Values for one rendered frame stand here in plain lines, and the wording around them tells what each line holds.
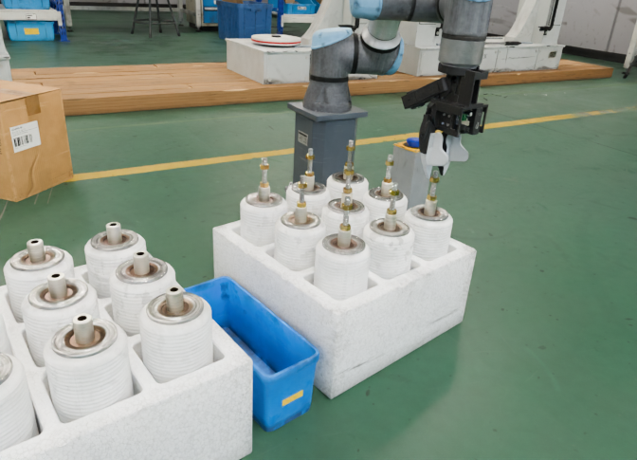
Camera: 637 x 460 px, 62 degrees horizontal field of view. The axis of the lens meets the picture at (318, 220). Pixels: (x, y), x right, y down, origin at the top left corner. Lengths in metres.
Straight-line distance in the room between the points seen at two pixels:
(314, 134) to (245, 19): 4.04
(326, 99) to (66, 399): 1.15
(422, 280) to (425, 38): 2.97
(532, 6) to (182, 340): 4.32
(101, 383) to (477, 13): 0.78
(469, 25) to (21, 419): 0.84
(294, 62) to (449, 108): 2.31
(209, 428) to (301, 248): 0.36
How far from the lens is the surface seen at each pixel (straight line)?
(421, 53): 3.78
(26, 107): 1.82
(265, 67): 3.15
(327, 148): 1.63
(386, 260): 0.98
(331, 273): 0.90
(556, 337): 1.27
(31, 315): 0.81
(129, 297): 0.83
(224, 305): 1.11
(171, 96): 2.89
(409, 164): 1.28
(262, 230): 1.07
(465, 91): 0.97
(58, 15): 5.46
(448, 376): 1.08
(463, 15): 0.96
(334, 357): 0.92
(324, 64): 1.61
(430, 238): 1.06
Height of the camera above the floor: 0.67
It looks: 25 degrees down
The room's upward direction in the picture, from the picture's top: 4 degrees clockwise
